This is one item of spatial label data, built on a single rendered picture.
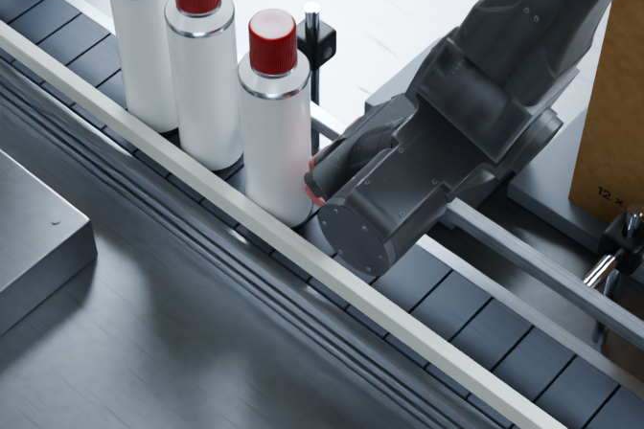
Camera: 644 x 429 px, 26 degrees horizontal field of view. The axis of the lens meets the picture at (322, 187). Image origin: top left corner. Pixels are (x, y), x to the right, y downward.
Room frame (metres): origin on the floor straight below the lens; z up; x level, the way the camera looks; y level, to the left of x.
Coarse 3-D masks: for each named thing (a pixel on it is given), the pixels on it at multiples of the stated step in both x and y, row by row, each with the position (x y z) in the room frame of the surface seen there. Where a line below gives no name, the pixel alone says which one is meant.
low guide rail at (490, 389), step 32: (0, 32) 0.84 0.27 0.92; (32, 64) 0.81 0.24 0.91; (96, 96) 0.77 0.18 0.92; (128, 128) 0.73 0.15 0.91; (160, 160) 0.71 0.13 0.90; (192, 160) 0.70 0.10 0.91; (224, 192) 0.67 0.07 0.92; (256, 224) 0.64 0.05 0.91; (288, 256) 0.62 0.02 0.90; (320, 256) 0.61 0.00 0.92; (352, 288) 0.58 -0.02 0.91; (384, 320) 0.56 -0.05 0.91; (416, 320) 0.55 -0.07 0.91; (448, 352) 0.52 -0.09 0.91; (480, 384) 0.50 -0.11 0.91; (512, 416) 0.48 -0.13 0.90; (544, 416) 0.47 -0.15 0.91
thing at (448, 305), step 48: (0, 0) 0.92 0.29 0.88; (48, 0) 0.92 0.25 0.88; (0, 48) 0.86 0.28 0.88; (48, 48) 0.86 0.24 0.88; (96, 48) 0.86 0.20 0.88; (192, 192) 0.69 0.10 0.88; (384, 288) 0.60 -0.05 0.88; (432, 288) 0.60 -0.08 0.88; (480, 288) 0.60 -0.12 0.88; (384, 336) 0.56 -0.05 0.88; (480, 336) 0.56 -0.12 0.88; (528, 336) 0.56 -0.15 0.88; (528, 384) 0.52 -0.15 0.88; (576, 384) 0.52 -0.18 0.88
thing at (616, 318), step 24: (312, 120) 0.70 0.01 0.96; (336, 120) 0.70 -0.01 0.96; (456, 216) 0.61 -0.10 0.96; (480, 216) 0.61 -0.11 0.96; (480, 240) 0.60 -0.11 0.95; (504, 240) 0.59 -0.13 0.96; (528, 264) 0.57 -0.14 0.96; (552, 264) 0.57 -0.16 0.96; (552, 288) 0.55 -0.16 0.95; (576, 288) 0.55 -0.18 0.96; (600, 312) 0.53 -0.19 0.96; (624, 312) 0.53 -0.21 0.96; (624, 336) 0.51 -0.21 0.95
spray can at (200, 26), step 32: (192, 0) 0.72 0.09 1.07; (224, 0) 0.74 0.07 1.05; (192, 32) 0.71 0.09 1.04; (224, 32) 0.72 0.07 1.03; (192, 64) 0.71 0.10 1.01; (224, 64) 0.72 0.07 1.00; (192, 96) 0.71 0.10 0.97; (224, 96) 0.72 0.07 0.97; (192, 128) 0.72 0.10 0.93; (224, 128) 0.72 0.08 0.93; (224, 160) 0.72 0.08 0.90
